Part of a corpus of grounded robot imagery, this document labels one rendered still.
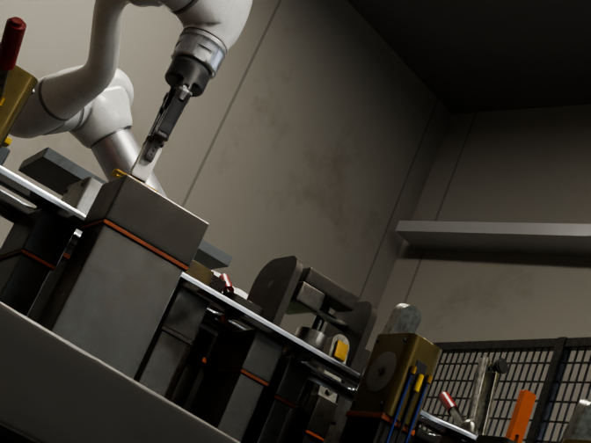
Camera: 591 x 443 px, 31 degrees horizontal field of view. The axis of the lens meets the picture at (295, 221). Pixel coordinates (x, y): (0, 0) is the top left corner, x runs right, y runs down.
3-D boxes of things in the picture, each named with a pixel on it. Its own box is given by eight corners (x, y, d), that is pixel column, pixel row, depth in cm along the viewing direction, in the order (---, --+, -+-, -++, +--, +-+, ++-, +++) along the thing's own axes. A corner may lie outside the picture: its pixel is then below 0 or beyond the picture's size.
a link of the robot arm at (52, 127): (27, 73, 220) (73, 61, 230) (-23, 100, 231) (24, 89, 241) (52, 132, 221) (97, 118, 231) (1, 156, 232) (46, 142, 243)
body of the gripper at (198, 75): (166, 65, 194) (145, 107, 191) (179, 50, 187) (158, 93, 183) (202, 86, 196) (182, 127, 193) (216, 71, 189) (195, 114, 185)
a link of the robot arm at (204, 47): (189, 21, 188) (176, 48, 186) (233, 47, 191) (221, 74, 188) (175, 39, 196) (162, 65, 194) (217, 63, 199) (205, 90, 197)
